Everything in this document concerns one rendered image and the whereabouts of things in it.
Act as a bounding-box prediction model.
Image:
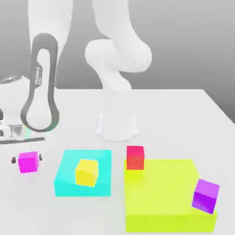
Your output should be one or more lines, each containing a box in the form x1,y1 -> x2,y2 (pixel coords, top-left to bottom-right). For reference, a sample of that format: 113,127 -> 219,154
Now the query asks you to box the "small magenta cube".
17,151 -> 40,174

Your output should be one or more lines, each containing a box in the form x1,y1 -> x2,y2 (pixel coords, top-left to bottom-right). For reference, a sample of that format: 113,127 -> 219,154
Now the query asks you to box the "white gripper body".
0,136 -> 46,149

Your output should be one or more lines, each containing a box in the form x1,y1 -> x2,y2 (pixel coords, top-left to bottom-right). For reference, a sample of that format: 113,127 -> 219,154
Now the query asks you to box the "large cyan box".
53,149 -> 112,197

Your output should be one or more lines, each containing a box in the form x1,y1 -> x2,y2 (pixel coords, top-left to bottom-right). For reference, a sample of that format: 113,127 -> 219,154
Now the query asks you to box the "small purple cube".
191,179 -> 220,215

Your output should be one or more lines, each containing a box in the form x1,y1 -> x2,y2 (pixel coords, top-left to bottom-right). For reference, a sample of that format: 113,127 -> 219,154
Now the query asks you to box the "large lime box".
124,159 -> 218,233

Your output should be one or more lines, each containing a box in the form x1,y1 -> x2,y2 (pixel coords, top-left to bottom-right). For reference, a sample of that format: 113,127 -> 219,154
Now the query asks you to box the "small red cube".
126,145 -> 145,170

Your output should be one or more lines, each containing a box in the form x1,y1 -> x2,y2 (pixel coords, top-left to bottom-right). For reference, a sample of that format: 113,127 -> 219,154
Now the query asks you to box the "small yellow cube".
75,158 -> 99,188

